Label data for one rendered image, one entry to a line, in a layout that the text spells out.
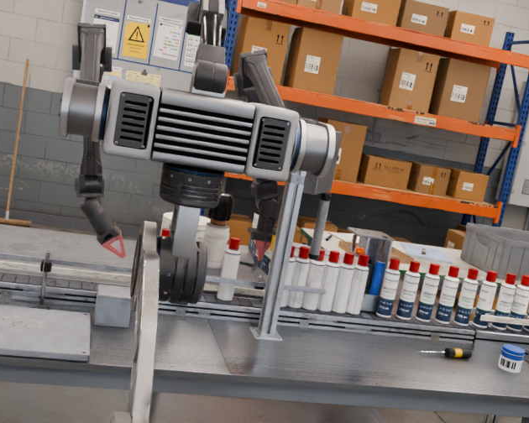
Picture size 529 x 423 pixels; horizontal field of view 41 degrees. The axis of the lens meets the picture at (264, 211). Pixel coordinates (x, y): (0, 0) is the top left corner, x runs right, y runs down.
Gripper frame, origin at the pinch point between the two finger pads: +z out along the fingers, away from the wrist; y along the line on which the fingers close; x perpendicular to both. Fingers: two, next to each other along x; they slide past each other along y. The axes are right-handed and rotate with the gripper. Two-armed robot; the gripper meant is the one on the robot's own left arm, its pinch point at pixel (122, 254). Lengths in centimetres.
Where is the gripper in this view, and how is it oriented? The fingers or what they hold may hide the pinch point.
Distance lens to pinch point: 220.5
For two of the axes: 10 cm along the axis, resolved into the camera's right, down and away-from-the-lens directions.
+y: -2.2, -2.0, 9.5
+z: 4.9, 8.3, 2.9
